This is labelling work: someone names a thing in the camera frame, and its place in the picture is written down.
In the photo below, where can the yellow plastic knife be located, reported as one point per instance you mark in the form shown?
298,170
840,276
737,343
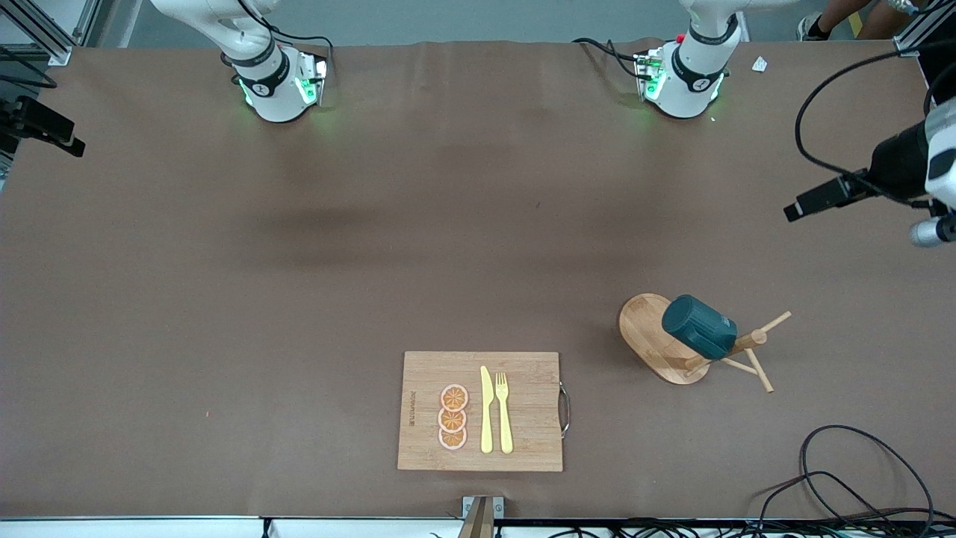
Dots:
486,411

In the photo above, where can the yellow plastic fork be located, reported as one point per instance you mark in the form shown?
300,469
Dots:
505,418

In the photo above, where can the white paper scrap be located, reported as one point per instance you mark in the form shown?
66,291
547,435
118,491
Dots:
759,64

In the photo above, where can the teal ribbed metal cup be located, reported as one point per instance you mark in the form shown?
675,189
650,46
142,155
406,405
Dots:
698,325

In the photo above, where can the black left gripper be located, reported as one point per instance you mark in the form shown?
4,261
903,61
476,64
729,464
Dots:
896,163

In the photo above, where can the wooden mug tree stand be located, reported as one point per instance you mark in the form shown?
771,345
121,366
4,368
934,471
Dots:
646,329

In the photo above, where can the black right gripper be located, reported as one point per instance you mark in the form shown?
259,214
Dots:
28,120

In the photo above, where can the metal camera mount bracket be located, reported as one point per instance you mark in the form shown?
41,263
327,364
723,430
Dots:
482,515

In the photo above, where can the person leg with shoe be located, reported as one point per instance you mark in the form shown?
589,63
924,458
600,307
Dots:
859,15

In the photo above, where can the orange slice toy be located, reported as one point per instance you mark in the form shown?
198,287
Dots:
453,397
452,420
452,438

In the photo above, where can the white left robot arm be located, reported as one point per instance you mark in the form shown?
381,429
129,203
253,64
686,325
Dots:
687,86

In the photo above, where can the bamboo cutting board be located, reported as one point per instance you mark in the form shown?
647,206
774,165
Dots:
523,411

